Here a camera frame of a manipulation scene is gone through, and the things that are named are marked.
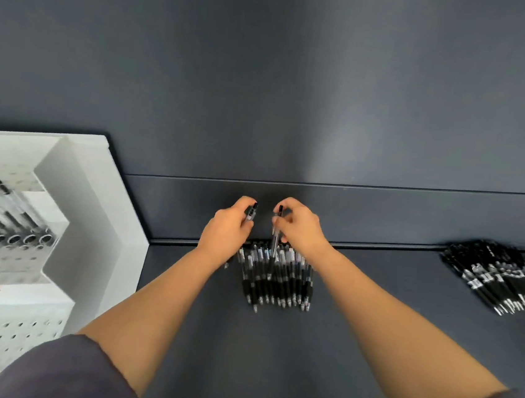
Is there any small pile of black pens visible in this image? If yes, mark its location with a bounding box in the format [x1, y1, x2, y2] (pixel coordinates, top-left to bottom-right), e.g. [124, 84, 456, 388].
[230, 238, 319, 320]

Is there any person's left hand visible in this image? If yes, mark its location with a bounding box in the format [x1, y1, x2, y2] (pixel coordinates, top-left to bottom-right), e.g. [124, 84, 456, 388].
[195, 191, 260, 271]

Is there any black clear retractable pen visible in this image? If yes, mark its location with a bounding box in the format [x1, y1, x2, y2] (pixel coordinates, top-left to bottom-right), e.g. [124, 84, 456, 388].
[269, 204, 285, 262]
[223, 199, 259, 272]

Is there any white perforated plastic crate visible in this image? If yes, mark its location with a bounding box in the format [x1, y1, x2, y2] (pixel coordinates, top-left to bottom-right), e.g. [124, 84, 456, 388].
[0, 124, 161, 398]

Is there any large pile of black pens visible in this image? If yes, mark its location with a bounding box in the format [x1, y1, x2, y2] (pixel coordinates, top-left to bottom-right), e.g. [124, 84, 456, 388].
[433, 235, 525, 320]

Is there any row of pens in crate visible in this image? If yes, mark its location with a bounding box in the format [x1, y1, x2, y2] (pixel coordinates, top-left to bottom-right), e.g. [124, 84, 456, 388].
[0, 175, 63, 258]

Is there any person's left forearm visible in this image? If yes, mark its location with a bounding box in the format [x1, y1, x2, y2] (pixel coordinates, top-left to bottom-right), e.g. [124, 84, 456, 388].
[71, 232, 229, 398]

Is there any person's right forearm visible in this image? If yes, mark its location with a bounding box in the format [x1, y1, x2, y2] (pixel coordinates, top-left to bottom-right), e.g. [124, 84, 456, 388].
[297, 243, 524, 398]

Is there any person's right hand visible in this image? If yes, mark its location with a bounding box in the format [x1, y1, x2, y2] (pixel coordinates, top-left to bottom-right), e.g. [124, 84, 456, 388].
[268, 195, 339, 262]

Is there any dark grey left sleeve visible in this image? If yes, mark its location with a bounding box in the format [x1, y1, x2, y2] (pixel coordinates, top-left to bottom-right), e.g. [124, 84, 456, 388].
[0, 325, 150, 398]

